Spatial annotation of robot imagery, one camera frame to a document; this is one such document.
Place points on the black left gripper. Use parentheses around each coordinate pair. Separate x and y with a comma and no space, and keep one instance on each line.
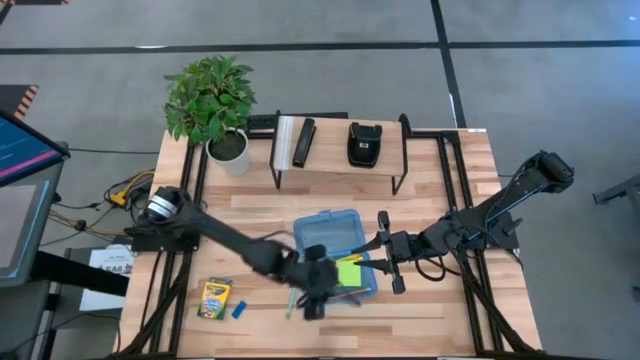
(315,275)

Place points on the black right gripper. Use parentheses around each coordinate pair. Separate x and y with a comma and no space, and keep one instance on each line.
(405,246)

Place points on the yellow pencil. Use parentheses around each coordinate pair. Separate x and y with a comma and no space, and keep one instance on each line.
(351,257)

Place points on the yellow sticky note pad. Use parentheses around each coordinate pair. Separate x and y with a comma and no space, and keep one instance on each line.
(349,273)

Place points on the orange pencil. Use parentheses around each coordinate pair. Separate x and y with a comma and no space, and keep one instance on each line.
(355,293)

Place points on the blue plastic pencil box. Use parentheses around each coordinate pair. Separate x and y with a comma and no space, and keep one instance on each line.
(330,232)

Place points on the small blue eraser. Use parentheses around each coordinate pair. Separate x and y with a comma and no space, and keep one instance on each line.
(239,310)

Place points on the yellow green crayon box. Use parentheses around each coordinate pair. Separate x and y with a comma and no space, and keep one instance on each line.
(215,299)

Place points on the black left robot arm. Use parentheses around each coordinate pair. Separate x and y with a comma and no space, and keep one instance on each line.
(220,235)

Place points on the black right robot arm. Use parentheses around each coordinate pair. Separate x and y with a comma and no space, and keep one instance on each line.
(500,205)

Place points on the wooden shelf with black legs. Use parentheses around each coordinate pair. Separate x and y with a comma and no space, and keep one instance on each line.
(332,147)

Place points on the black stapler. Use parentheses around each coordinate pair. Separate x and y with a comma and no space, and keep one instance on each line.
(304,142)

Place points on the white paper stack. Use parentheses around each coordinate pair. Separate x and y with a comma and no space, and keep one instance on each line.
(285,142)

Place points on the white plant pot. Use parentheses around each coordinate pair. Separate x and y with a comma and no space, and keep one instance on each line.
(235,162)

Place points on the green leafy plant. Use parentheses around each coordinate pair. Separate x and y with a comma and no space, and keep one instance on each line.
(210,97)

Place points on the white printed paper sheet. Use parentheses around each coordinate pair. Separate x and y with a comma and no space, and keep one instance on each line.
(107,265)

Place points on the grey computer monitor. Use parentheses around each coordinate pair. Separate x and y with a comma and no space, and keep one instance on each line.
(20,225)

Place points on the monitor with blue screen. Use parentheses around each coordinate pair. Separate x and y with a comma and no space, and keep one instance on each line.
(25,150)

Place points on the black aluminium table frame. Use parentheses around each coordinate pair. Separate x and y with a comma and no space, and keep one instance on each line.
(450,165)

